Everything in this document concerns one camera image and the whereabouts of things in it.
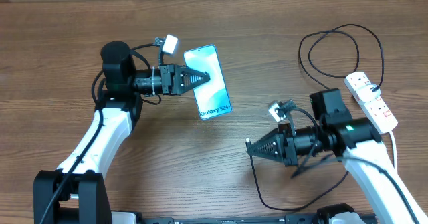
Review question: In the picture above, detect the Samsung Galaxy smartphone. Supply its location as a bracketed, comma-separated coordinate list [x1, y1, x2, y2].
[183, 44, 232, 120]

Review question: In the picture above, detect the black USB charging cable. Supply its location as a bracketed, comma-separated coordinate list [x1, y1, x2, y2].
[245, 23, 385, 212]

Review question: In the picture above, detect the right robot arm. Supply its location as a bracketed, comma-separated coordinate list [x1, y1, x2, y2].
[245, 88, 427, 223]

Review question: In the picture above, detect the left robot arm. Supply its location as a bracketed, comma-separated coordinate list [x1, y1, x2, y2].
[33, 39, 210, 223]

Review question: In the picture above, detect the white charger plug adapter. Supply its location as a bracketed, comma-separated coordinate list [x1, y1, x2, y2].
[355, 84, 381, 104]

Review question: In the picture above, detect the white power strip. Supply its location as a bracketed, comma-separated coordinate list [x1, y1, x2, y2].
[344, 72, 398, 134]

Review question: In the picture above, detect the white power strip cord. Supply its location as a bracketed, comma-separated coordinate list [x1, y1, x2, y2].
[387, 130, 399, 170]

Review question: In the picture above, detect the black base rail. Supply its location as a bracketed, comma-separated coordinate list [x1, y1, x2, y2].
[112, 203, 378, 224]

